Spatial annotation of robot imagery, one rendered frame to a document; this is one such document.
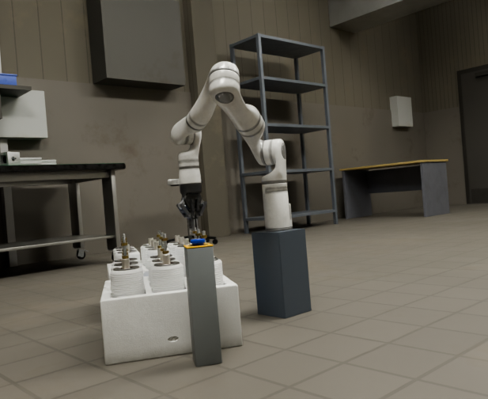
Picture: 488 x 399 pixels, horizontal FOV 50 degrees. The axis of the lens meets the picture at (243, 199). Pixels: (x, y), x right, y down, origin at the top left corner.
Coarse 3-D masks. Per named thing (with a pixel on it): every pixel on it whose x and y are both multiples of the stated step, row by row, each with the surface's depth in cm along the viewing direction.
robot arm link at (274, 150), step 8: (264, 144) 188; (272, 144) 187; (280, 144) 187; (264, 152) 187; (272, 152) 186; (280, 152) 186; (264, 160) 189; (272, 160) 188; (280, 160) 186; (280, 168) 186; (264, 176) 189; (272, 176) 187; (280, 176) 187
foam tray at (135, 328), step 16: (224, 288) 152; (112, 304) 145; (128, 304) 146; (144, 304) 147; (160, 304) 148; (176, 304) 149; (224, 304) 152; (112, 320) 145; (128, 320) 146; (144, 320) 147; (160, 320) 148; (176, 320) 149; (224, 320) 152; (112, 336) 145; (128, 336) 146; (144, 336) 147; (160, 336) 148; (176, 336) 149; (224, 336) 152; (240, 336) 153; (112, 352) 145; (128, 352) 146; (144, 352) 147; (160, 352) 148; (176, 352) 149
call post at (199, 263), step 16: (192, 256) 137; (208, 256) 138; (192, 272) 137; (208, 272) 138; (192, 288) 137; (208, 288) 138; (192, 304) 137; (208, 304) 138; (192, 320) 137; (208, 320) 138; (192, 336) 140; (208, 336) 138; (192, 352) 143; (208, 352) 138
